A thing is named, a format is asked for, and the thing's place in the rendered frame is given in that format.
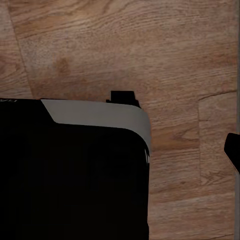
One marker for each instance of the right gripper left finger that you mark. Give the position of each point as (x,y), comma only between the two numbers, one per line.
(12,150)

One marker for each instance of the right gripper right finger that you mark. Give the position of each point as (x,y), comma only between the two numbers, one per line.
(232,149)

